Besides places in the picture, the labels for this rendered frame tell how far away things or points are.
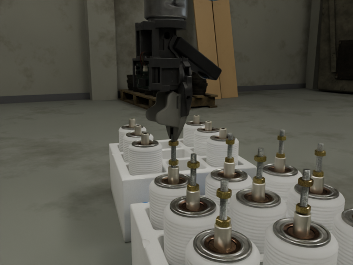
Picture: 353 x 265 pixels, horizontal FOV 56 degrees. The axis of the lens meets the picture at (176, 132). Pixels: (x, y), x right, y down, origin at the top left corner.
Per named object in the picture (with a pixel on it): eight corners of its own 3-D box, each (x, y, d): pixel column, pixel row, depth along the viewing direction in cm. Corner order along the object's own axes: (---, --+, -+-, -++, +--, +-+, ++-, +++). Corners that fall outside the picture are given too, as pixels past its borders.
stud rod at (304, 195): (305, 220, 46) (310, 168, 44) (306, 223, 45) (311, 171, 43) (297, 219, 46) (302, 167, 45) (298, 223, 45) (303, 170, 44)
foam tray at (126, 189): (207, 179, 136) (207, 136, 132) (254, 223, 100) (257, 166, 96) (111, 189, 126) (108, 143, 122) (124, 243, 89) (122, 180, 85)
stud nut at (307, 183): (312, 183, 45) (312, 177, 45) (314, 187, 43) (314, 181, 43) (297, 181, 45) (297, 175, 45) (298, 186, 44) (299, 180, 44)
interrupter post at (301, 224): (288, 234, 46) (290, 212, 45) (296, 228, 48) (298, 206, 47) (305, 241, 44) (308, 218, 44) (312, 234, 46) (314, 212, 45)
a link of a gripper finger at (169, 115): (152, 143, 60) (150, 92, 59) (179, 139, 63) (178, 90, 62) (159, 146, 58) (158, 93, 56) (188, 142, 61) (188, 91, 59)
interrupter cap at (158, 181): (174, 173, 70) (174, 170, 70) (200, 183, 65) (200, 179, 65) (146, 182, 65) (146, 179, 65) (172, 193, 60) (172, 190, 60)
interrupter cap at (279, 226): (262, 235, 46) (262, 230, 46) (286, 216, 51) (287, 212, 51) (318, 256, 41) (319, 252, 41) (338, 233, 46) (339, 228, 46)
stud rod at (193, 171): (188, 198, 54) (189, 153, 52) (194, 196, 54) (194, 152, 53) (191, 200, 53) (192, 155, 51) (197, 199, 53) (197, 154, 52)
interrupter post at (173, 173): (174, 179, 67) (174, 164, 66) (182, 182, 65) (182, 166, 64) (165, 182, 65) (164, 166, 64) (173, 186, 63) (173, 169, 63)
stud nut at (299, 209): (309, 209, 46) (310, 203, 46) (311, 214, 44) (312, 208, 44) (294, 207, 46) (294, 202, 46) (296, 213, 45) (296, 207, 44)
